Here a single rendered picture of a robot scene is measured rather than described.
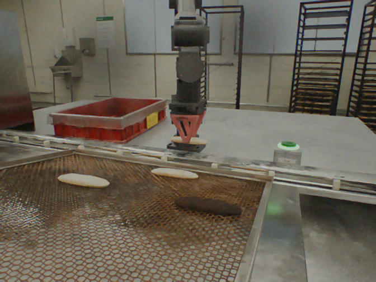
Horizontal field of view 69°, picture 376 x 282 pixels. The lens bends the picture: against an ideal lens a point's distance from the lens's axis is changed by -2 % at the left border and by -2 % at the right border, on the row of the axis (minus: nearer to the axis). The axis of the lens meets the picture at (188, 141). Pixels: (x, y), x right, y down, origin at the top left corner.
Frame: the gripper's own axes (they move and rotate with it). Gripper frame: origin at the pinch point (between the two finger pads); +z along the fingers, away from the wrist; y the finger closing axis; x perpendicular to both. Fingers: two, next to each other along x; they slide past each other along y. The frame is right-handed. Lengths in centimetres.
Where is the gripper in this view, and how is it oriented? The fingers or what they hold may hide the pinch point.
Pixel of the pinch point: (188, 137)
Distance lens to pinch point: 69.1
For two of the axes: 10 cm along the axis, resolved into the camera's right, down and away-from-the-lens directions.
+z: 0.1, 9.6, 2.9
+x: 9.4, 0.9, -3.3
